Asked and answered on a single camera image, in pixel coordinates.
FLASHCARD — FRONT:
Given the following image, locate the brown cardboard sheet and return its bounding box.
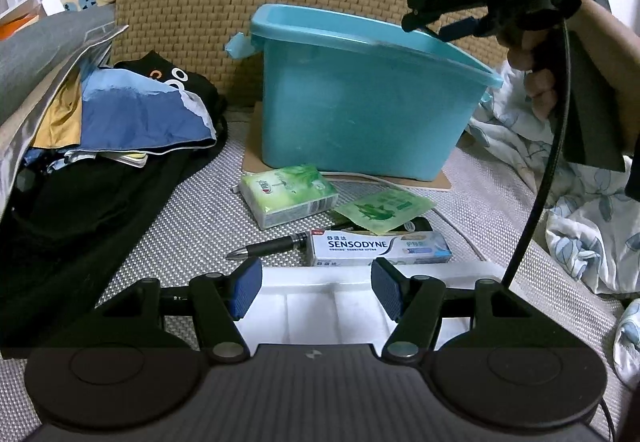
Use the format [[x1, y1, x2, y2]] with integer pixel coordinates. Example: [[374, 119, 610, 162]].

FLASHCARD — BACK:
[[241, 102, 453, 193]]

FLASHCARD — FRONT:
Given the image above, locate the orange box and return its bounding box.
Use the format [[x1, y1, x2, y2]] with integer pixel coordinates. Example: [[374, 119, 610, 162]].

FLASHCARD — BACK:
[[0, 15, 41, 40]]

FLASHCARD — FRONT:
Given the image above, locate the green tissue pack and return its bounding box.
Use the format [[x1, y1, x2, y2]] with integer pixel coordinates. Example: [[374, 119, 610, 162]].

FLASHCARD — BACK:
[[239, 164, 340, 230]]

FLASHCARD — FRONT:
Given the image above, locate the grey woven bed mat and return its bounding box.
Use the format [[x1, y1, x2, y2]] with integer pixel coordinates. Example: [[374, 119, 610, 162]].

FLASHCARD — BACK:
[[0, 105, 640, 442]]

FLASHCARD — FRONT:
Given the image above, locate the black cable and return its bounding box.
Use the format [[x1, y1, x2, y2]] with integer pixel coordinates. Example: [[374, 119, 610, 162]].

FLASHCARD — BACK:
[[500, 0, 573, 288]]

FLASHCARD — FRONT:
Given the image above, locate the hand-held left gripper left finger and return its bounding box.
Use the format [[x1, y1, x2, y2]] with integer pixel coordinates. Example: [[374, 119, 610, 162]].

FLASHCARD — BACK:
[[97, 257, 263, 364]]

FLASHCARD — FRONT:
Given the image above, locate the black printed garment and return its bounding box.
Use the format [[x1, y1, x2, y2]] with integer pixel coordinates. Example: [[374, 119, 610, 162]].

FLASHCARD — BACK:
[[114, 50, 228, 143]]

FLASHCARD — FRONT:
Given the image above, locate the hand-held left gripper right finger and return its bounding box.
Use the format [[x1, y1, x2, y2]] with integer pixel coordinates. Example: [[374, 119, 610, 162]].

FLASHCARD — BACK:
[[371, 257, 538, 365]]

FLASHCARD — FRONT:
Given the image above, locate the yellow cloth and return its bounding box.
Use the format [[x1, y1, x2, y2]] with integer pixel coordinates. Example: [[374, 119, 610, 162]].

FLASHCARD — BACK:
[[31, 82, 83, 148]]

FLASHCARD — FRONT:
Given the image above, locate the person's right hand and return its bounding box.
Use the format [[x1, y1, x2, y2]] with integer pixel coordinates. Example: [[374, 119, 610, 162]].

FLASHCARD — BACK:
[[497, 25, 558, 120]]

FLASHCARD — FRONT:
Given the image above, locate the blue and white cloth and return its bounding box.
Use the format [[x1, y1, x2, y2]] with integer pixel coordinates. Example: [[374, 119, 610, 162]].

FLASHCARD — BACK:
[[80, 67, 217, 155]]

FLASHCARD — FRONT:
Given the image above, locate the teal plastic bin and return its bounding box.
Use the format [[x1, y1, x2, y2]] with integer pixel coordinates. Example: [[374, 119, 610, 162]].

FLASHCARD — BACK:
[[224, 3, 505, 182]]

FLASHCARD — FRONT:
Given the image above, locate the silver beige sheet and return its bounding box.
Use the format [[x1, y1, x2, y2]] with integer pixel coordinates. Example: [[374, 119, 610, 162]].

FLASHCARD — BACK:
[[0, 25, 130, 213]]

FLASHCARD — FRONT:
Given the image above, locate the floral white blue blanket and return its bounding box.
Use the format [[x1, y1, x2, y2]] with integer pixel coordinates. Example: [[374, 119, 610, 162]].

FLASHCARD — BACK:
[[467, 62, 640, 390]]

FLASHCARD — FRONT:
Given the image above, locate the light patterned cloth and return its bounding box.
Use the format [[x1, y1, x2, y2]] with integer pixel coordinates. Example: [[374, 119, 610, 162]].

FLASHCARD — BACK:
[[47, 147, 151, 170]]

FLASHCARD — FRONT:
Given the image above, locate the green sachet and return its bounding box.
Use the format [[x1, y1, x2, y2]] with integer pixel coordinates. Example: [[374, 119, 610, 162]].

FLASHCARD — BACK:
[[332, 188, 437, 234]]

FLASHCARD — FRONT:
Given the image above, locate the black pen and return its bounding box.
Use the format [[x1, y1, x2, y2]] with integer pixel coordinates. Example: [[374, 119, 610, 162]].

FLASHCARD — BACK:
[[226, 231, 313, 261]]

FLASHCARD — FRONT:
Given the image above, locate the white toothpaste box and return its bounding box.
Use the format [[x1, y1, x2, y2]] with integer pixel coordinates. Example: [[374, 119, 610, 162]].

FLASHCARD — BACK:
[[305, 229, 453, 268]]

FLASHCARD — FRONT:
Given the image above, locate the white plastic basket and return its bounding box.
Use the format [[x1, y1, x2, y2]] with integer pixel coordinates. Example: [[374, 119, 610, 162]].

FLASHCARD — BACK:
[[235, 261, 503, 348]]

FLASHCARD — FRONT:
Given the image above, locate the grey cushion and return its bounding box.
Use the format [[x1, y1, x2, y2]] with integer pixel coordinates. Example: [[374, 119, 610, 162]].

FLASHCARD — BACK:
[[0, 5, 118, 123]]

